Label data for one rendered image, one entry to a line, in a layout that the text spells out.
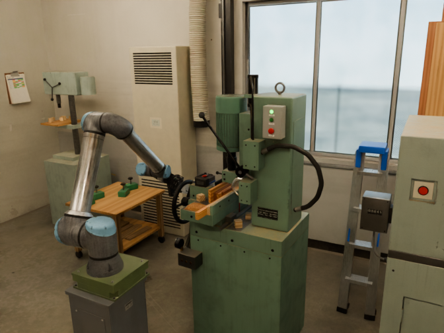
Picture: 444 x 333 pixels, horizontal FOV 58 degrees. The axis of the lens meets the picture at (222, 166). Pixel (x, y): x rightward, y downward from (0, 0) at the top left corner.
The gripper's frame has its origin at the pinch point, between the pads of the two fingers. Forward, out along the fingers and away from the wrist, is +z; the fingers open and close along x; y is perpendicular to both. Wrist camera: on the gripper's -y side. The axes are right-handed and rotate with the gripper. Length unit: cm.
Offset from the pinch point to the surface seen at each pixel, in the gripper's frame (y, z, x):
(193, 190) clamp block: 16.1, 12.7, -18.6
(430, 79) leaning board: 112, 100, 107
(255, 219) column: 23, 57, -23
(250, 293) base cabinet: -14, 73, -34
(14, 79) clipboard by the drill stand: -24, -264, 54
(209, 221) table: 19, 38, -42
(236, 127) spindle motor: 65, 26, -17
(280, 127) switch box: 79, 53, -29
